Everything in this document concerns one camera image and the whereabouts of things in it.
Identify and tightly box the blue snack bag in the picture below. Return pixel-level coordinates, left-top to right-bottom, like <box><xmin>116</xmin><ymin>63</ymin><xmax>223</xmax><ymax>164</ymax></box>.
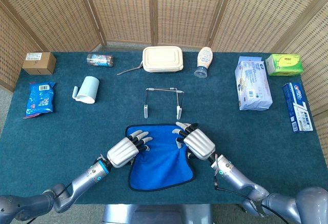
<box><xmin>23</xmin><ymin>81</ymin><xmax>56</xmax><ymax>119</ymax></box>

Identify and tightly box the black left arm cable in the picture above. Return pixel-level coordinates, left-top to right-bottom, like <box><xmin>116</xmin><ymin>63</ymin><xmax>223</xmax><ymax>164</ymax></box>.
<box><xmin>23</xmin><ymin>181</ymin><xmax>74</xmax><ymax>224</ymax></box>

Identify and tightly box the white purple tissue pack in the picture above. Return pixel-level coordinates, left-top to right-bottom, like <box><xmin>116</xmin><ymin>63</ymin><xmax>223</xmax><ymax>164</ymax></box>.
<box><xmin>234</xmin><ymin>56</ymin><xmax>273</xmax><ymax>111</ymax></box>

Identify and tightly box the grey spoon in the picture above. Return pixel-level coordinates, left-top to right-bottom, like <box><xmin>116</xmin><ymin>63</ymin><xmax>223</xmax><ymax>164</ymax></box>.
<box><xmin>117</xmin><ymin>61</ymin><xmax>144</xmax><ymax>76</ymax></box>

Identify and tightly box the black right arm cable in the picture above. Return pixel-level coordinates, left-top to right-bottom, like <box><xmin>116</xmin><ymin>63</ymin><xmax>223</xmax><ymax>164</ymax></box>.
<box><xmin>213</xmin><ymin>154</ymin><xmax>290</xmax><ymax>224</ymax></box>

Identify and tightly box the pale blue plastic mug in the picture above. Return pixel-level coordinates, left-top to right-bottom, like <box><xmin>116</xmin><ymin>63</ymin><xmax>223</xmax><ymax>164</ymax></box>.
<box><xmin>71</xmin><ymin>75</ymin><xmax>100</xmax><ymax>105</ymax></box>

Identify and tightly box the blue cloth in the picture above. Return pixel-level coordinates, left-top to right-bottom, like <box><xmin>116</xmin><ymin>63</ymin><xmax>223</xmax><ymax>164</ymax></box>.
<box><xmin>125</xmin><ymin>123</ymin><xmax>198</xmax><ymax>192</ymax></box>

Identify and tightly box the metal wire rack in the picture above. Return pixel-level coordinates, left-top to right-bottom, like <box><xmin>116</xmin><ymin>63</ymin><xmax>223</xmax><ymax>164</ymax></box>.
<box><xmin>142</xmin><ymin>87</ymin><xmax>185</xmax><ymax>121</ymax></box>

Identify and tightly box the cream squeeze sauce bottle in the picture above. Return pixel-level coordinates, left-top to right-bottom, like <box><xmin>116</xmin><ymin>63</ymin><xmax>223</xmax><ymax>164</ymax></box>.
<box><xmin>193</xmin><ymin>46</ymin><xmax>213</xmax><ymax>78</ymax></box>

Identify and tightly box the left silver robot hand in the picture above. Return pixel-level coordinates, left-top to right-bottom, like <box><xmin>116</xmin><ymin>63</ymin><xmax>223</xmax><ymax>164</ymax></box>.
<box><xmin>106</xmin><ymin>129</ymin><xmax>154</xmax><ymax>169</ymax></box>

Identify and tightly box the grey robot torso base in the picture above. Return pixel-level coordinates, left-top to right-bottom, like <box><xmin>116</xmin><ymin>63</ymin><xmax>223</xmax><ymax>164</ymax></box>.
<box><xmin>102</xmin><ymin>203</ymin><xmax>213</xmax><ymax>224</ymax></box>

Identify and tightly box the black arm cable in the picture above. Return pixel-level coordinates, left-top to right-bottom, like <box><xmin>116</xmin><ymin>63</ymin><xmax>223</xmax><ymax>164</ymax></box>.
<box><xmin>23</xmin><ymin>181</ymin><xmax>74</xmax><ymax>224</ymax></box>
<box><xmin>213</xmin><ymin>154</ymin><xmax>290</xmax><ymax>224</ymax></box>

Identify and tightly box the blue white toothpaste box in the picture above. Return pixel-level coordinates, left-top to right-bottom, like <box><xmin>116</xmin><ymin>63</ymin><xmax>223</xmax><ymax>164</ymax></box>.
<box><xmin>282</xmin><ymin>82</ymin><xmax>314</xmax><ymax>134</ymax></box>

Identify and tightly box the brown cardboard box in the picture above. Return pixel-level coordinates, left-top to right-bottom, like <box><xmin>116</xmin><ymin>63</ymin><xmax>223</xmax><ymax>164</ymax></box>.
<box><xmin>22</xmin><ymin>52</ymin><xmax>57</xmax><ymax>75</ymax></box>

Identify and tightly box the woven bamboo folding screen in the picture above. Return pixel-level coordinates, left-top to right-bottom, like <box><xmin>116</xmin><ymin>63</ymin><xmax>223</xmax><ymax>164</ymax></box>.
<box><xmin>0</xmin><ymin>0</ymin><xmax>328</xmax><ymax>166</ymax></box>

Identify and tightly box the teal table cloth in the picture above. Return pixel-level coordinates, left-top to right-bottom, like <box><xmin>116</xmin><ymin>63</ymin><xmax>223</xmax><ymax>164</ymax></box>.
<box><xmin>0</xmin><ymin>51</ymin><xmax>328</xmax><ymax>206</ymax></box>

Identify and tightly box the green tissue pack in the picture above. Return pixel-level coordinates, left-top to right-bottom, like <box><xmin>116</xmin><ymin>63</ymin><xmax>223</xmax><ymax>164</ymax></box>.
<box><xmin>264</xmin><ymin>53</ymin><xmax>303</xmax><ymax>77</ymax></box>

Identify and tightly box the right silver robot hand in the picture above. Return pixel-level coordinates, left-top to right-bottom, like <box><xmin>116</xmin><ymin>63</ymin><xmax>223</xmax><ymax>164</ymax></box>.
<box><xmin>172</xmin><ymin>121</ymin><xmax>216</xmax><ymax>161</ymax></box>

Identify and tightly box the beige lidded lunch box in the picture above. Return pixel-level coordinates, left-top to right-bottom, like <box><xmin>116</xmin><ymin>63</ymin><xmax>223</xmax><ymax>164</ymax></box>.
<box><xmin>142</xmin><ymin>46</ymin><xmax>185</xmax><ymax>73</ymax></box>

